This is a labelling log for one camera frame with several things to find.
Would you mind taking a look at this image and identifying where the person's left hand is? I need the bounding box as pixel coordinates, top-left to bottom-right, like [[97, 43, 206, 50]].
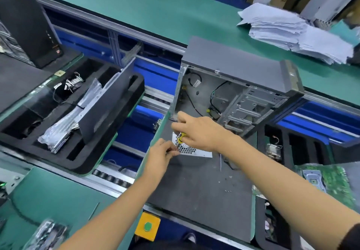
[[142, 138, 180, 185]]

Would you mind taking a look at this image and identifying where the person's right hand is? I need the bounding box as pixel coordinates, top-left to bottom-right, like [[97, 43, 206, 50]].
[[171, 111, 234, 153]]

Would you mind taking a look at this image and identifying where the yellow handled screwdriver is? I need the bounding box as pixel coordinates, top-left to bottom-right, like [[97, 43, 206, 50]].
[[175, 132, 187, 150]]

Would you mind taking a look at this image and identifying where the person's left forearm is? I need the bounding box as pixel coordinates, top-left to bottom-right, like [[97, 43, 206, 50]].
[[58, 171, 159, 250]]

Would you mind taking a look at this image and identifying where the person's right forearm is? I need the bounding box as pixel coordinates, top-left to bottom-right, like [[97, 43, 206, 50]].
[[217, 136, 360, 250]]

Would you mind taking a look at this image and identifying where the silver perforated power supply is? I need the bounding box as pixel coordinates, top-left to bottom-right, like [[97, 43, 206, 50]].
[[172, 131, 213, 159]]

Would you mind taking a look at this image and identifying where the dark grey work pallet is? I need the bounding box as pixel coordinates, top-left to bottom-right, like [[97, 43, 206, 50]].
[[0, 52, 83, 113], [146, 112, 257, 243]]

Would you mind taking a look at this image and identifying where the black foam tray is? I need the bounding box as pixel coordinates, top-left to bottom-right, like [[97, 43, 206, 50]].
[[0, 57, 146, 176], [254, 123, 360, 250]]

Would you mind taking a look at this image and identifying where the grey case side panel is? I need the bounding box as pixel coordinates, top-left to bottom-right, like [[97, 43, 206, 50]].
[[77, 59, 137, 145]]

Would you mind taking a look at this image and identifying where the yellow button box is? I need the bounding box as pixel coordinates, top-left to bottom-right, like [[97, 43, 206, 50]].
[[134, 212, 161, 242]]

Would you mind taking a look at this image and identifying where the grey open computer case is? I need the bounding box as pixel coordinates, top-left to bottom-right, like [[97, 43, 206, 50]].
[[169, 36, 305, 140]]

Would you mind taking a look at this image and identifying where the small metal cooler fan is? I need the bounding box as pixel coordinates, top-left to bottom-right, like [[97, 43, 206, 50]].
[[266, 143, 283, 162]]

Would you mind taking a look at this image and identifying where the silver antistatic bag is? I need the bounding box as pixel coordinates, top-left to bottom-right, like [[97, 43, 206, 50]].
[[22, 219, 68, 250], [38, 78, 103, 154]]

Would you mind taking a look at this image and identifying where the pile of white papers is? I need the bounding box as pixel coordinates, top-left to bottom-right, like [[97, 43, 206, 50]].
[[237, 3, 355, 65]]

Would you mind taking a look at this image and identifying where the green motherboard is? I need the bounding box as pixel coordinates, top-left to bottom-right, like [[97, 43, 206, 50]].
[[295, 163, 358, 211]]

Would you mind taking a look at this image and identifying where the black computer tower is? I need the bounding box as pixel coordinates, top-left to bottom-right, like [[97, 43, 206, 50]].
[[0, 0, 64, 69]]

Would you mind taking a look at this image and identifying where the black sleeve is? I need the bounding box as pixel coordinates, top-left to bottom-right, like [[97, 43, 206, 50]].
[[337, 223, 360, 250]]

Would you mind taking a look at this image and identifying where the small metal part with cables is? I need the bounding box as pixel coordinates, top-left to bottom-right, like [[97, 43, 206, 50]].
[[53, 72, 85, 94]]

